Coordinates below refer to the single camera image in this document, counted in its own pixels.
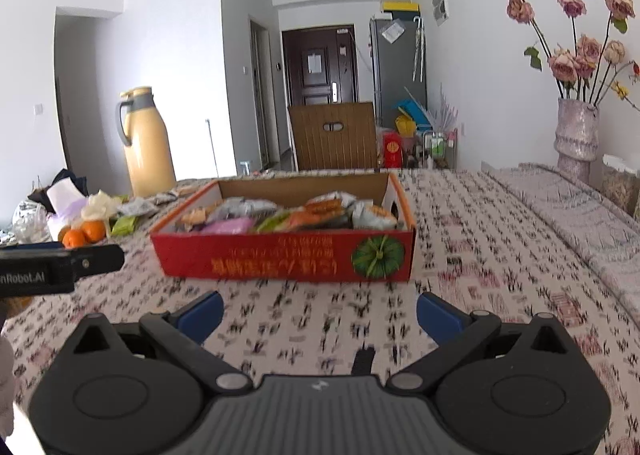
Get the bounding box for grey patterned blanket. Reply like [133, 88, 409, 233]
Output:
[482, 162, 640, 321]

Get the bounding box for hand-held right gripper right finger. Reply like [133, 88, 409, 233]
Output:
[387, 292, 571, 393]

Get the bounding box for brown wooden chair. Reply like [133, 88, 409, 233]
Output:
[288, 102, 378, 172]

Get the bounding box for yellow and black box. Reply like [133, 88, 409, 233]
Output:
[381, 0, 420, 18]

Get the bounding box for silver foil bag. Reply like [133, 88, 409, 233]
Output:
[12, 200, 53, 243]

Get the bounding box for dried pink roses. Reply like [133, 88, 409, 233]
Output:
[501, 0, 638, 103]

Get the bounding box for blue plastic dustpan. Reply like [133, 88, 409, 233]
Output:
[397, 100, 432, 128]

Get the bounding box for white feathery decoration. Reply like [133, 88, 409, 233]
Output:
[431, 82, 460, 132]

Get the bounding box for glass jar with white lid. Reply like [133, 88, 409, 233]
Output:
[600, 154, 640, 218]

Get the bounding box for small green snack packet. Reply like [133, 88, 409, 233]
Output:
[111, 215, 138, 237]

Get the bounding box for metal wire rack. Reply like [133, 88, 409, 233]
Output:
[417, 130, 458, 170]

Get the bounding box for red cardboard box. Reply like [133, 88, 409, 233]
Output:
[150, 171, 417, 283]

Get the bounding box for mop handle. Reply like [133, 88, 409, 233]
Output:
[206, 118, 220, 176]

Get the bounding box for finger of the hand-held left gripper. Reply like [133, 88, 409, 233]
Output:
[70, 244, 125, 281]

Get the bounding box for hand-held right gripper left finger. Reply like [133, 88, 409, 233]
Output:
[70, 291, 253, 395]

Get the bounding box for pink glitter vase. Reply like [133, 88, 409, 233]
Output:
[554, 98, 600, 183]

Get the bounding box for cream plastic bag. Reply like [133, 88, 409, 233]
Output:
[81, 190, 121, 222]

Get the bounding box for grey refrigerator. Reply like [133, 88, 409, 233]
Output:
[370, 15, 428, 128]

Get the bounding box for white folded umbrella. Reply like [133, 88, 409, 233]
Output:
[412, 18, 427, 83]

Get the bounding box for yellow thermos jug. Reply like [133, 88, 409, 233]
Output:
[116, 86, 177, 197]

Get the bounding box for dark brown entrance door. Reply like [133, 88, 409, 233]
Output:
[281, 25, 360, 108]

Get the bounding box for yellow flower branch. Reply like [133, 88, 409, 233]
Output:
[600, 60, 640, 111]

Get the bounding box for pile of assorted snacks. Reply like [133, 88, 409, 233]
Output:
[175, 191, 401, 234]

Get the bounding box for black bag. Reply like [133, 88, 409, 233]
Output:
[27, 168, 88, 213]

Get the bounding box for grey interior door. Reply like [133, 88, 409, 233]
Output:
[249, 19, 281, 168]

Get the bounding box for red gift box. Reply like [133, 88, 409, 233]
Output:
[382, 131, 405, 168]

